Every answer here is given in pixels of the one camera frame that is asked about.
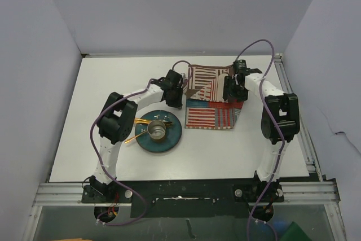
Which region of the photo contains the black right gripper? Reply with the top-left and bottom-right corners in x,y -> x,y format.
224,77 -> 247,103

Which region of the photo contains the patchwork striped cloth placemat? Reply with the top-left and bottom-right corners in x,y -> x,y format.
184,64 -> 243,130

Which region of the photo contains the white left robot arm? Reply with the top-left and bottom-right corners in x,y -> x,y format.
90,69 -> 184,202

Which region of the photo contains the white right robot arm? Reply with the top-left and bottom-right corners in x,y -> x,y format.
223,60 -> 300,201

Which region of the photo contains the beige metal cup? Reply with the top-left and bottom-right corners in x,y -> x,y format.
147,120 -> 166,142

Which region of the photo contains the blue ceramic plate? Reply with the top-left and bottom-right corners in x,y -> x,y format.
136,110 -> 182,154

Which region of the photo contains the gold spoon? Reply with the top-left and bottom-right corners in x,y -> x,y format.
134,118 -> 173,126

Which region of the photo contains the gold fork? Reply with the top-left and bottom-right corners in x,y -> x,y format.
124,130 -> 148,143

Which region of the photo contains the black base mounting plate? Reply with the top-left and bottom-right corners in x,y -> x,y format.
81,177 -> 284,222

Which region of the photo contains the blue object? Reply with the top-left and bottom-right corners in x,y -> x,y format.
272,217 -> 288,234

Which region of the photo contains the green object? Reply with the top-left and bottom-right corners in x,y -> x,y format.
279,222 -> 311,241

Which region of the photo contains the right side aluminium rail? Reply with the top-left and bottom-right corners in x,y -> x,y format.
272,52 -> 339,202

